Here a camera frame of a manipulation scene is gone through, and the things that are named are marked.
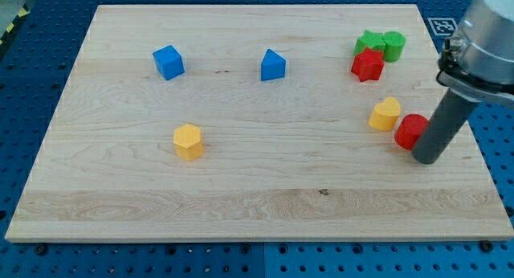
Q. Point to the light wooden board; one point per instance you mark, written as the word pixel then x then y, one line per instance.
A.
pixel 290 159

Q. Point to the red star block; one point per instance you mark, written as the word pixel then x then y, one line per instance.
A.
pixel 368 64

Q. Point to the white fiducial marker tag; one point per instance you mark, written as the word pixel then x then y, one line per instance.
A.
pixel 442 26

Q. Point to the yellow heart block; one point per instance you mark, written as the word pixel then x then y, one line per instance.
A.
pixel 385 114

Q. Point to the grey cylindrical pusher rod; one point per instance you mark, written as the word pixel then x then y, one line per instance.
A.
pixel 446 121

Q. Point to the red cylinder block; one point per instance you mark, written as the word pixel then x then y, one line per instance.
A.
pixel 410 130

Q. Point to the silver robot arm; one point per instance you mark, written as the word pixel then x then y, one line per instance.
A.
pixel 475 65

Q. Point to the green cylinder block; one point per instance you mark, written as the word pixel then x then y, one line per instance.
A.
pixel 394 44

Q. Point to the blue cube block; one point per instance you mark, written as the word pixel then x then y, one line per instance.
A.
pixel 168 62

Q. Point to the yellow hexagon block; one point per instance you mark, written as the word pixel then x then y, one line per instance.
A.
pixel 188 143

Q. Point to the blue triangular prism block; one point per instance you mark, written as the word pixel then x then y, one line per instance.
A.
pixel 273 66

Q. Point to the green star block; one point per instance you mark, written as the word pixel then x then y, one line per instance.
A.
pixel 371 40

